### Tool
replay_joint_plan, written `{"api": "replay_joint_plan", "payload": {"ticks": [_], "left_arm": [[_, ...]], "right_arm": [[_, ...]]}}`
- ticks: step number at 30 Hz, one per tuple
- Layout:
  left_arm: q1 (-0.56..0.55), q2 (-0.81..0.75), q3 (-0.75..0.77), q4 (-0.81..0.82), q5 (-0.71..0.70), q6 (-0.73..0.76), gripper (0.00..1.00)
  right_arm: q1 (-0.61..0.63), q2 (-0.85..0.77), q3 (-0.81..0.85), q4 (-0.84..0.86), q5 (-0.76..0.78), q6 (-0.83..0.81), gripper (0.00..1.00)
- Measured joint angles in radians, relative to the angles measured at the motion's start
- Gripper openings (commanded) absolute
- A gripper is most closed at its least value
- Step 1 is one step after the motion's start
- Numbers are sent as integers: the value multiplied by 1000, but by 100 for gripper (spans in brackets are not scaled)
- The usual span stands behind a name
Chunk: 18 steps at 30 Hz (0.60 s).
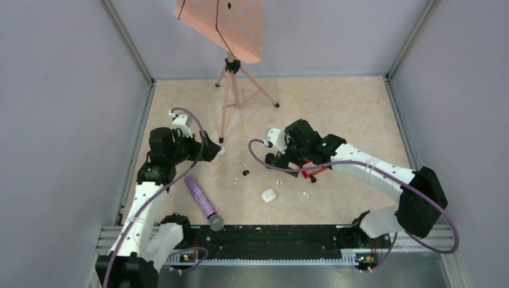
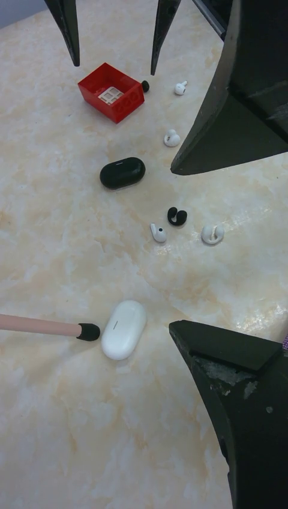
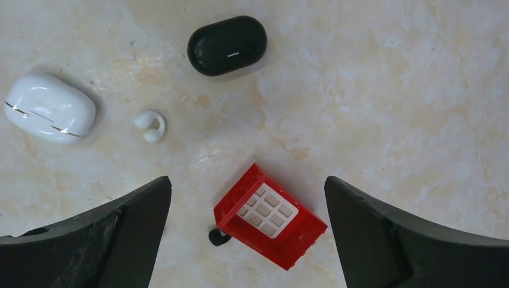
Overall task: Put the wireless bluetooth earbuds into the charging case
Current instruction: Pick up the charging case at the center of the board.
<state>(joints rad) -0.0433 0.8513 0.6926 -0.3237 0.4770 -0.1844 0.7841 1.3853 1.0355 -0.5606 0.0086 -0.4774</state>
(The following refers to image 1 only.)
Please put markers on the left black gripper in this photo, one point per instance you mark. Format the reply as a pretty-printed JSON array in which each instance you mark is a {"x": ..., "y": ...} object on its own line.
[{"x": 195, "y": 145}]

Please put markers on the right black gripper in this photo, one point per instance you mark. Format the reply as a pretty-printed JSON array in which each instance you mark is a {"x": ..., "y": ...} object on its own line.
[{"x": 282, "y": 161}]

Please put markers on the white earbud charging case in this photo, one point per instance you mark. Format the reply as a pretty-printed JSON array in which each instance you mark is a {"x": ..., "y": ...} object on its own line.
[{"x": 268, "y": 196}]

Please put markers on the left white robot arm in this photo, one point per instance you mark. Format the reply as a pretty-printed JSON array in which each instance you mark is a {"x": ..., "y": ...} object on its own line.
[{"x": 139, "y": 253}]

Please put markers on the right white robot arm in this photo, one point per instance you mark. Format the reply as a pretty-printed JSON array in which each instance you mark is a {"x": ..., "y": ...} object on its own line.
[{"x": 411, "y": 213}]

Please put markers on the red plastic block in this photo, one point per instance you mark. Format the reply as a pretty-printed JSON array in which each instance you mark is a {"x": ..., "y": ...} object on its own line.
[{"x": 312, "y": 172}]

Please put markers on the purple glitter microphone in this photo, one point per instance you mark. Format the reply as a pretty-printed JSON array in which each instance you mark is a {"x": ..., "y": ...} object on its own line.
[{"x": 216, "y": 222}]

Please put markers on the pink music stand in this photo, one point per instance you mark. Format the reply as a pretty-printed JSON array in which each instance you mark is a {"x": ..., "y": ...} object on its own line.
[{"x": 237, "y": 26}]

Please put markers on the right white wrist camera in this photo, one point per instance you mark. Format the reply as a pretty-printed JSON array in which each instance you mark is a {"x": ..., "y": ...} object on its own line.
[{"x": 275, "y": 137}]

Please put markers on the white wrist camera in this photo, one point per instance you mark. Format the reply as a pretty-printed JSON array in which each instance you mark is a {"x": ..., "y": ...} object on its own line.
[
  {"x": 275, "y": 137},
  {"x": 182, "y": 124}
]

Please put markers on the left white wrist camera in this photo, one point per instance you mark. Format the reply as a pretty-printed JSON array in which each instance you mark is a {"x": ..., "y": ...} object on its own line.
[{"x": 182, "y": 124}]

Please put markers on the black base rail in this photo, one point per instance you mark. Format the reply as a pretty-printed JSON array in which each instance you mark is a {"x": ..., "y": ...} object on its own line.
[{"x": 281, "y": 242}]

